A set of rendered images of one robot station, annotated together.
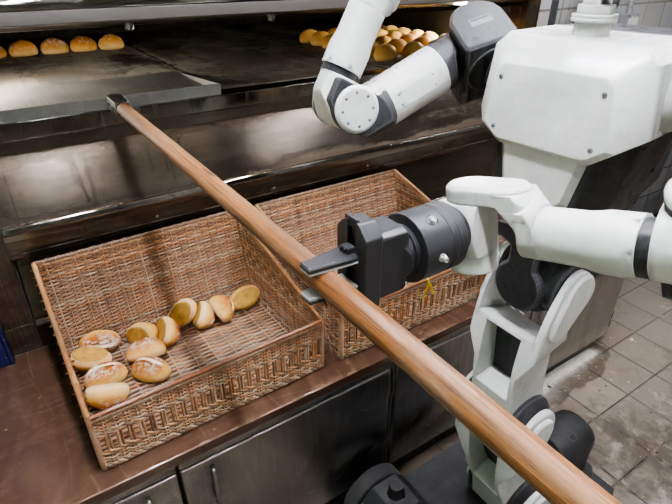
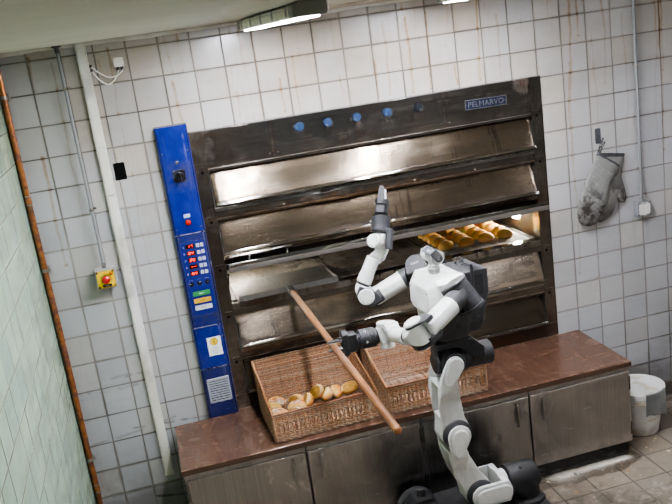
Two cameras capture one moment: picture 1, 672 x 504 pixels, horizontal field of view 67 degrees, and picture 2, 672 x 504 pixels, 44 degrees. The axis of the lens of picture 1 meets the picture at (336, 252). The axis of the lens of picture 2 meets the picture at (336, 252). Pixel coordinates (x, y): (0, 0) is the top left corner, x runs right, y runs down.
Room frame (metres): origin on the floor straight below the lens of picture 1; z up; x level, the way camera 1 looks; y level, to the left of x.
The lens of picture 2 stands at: (-2.63, -1.25, 2.50)
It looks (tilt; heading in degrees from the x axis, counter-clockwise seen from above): 15 degrees down; 21
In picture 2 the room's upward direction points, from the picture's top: 8 degrees counter-clockwise
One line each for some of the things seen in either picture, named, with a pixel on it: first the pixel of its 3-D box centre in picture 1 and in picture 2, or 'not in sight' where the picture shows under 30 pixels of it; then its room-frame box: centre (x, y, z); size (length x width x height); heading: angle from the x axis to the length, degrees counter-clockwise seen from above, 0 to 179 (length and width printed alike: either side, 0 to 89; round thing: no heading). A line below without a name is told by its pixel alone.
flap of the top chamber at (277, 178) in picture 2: not in sight; (378, 159); (1.57, 0.05, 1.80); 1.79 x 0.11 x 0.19; 123
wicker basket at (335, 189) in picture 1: (371, 250); (421, 362); (1.36, -0.11, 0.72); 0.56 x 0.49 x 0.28; 124
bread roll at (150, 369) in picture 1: (150, 367); not in sight; (0.95, 0.46, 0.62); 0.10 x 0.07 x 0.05; 78
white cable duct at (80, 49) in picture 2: not in sight; (127, 273); (0.79, 1.21, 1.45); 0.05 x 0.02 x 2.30; 123
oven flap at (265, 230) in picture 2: not in sight; (384, 206); (1.57, 0.05, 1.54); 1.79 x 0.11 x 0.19; 123
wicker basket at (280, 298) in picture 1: (181, 315); (313, 388); (1.03, 0.39, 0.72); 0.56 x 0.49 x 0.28; 125
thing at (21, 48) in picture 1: (22, 47); not in sight; (2.03, 1.17, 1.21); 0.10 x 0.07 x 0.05; 126
